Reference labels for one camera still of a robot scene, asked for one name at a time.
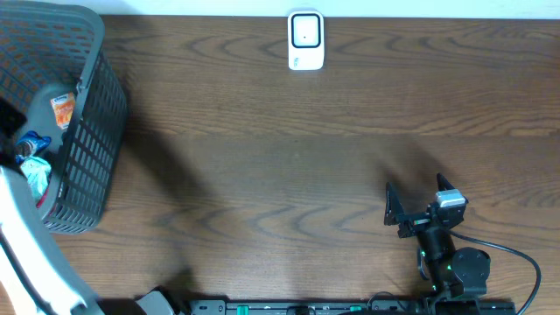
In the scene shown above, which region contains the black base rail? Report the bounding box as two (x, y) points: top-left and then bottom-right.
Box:
(187, 296), (516, 315)

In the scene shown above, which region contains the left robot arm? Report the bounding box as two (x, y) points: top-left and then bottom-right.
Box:
(1, 100), (185, 315)

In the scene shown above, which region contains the blue Oreo cookie pack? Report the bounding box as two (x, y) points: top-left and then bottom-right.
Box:
(15, 130), (52, 165)

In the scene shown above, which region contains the grey plastic mesh basket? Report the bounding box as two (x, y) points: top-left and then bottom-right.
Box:
(1, 1), (129, 235)

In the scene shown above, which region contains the orange Kleenex tissue pack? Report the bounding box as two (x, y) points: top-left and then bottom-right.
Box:
(50, 92), (75, 130)

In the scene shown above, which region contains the pink purple liner pack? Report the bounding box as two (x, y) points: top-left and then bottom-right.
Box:
(36, 194), (46, 208)

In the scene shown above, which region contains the green wet wipes pack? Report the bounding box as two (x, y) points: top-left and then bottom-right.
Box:
(20, 156), (52, 203)

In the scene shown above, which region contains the white barcode scanner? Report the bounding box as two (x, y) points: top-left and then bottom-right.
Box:
(287, 10), (326, 71)

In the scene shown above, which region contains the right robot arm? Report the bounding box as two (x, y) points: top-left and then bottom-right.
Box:
(384, 173), (491, 299)

